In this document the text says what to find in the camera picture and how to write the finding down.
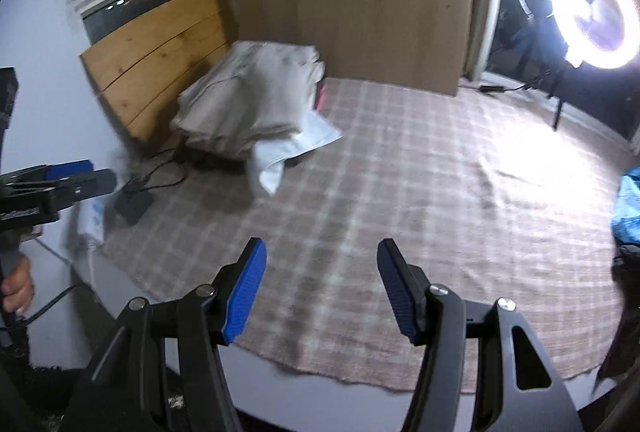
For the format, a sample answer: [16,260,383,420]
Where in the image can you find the light blue garment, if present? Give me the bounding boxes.
[611,167,640,245]

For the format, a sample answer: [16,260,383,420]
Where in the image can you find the yellow wooden headboard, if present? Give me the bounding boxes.
[80,0,233,145]

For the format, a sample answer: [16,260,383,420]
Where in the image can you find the black power cable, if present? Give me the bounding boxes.
[127,147,188,193]
[502,79,551,93]

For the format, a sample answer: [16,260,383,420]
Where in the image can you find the white ring light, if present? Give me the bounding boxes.
[547,0,640,70]

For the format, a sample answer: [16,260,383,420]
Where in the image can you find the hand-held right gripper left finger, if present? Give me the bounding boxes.
[65,237,267,432]

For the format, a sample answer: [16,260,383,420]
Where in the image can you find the thin black cable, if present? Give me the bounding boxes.
[15,284,81,328]

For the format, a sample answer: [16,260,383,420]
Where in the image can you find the dark grey garment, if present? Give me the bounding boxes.
[595,242,640,380]

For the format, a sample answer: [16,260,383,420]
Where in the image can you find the white mattress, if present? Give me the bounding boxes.
[75,237,621,418]

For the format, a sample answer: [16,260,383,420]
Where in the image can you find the white cloth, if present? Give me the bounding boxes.
[247,111,343,197]

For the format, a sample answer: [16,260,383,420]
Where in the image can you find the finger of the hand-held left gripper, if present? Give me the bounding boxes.
[0,159,96,187]
[47,169,118,213]

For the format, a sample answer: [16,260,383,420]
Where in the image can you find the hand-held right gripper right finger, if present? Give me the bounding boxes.
[376,239,583,432]

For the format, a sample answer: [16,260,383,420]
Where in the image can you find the cream knit sweater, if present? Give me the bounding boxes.
[170,40,326,160]

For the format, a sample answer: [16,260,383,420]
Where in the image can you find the light wooden cabinet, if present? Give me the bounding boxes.
[232,0,476,97]

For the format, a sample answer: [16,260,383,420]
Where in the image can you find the person's left hand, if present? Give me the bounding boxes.
[0,254,36,315]

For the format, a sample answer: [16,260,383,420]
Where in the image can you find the black power brick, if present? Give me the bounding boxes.
[112,189,155,227]

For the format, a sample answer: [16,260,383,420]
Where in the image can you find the white power strip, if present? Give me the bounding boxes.
[77,199,107,253]

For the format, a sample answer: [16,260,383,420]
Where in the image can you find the dark brown cloth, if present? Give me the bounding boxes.
[185,139,251,167]

